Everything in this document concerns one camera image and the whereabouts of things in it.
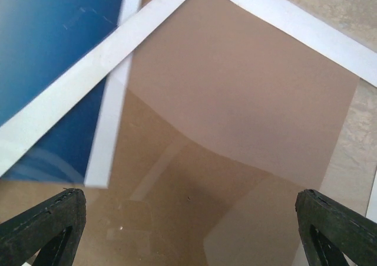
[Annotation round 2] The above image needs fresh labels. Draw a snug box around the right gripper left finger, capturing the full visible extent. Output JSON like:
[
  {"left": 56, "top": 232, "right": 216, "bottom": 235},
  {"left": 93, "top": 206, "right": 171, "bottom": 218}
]
[{"left": 1, "top": 188, "right": 86, "bottom": 265}]

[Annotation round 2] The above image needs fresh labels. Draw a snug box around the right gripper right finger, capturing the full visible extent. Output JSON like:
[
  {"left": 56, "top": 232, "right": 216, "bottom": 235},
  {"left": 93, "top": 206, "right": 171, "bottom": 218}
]
[{"left": 295, "top": 189, "right": 376, "bottom": 265}]

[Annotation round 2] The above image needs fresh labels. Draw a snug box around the sunset photo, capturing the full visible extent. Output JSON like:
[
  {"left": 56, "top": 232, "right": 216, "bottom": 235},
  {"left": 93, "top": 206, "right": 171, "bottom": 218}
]
[{"left": 1, "top": 0, "right": 141, "bottom": 188}]

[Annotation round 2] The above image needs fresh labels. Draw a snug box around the white mat board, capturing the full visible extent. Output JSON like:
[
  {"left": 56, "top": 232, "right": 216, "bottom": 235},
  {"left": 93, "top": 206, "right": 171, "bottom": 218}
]
[{"left": 1, "top": 0, "right": 376, "bottom": 174}]

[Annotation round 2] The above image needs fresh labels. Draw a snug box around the brown frame backing board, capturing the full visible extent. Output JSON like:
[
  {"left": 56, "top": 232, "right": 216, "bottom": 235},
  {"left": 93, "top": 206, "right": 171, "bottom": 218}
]
[{"left": 0, "top": 0, "right": 359, "bottom": 266}]

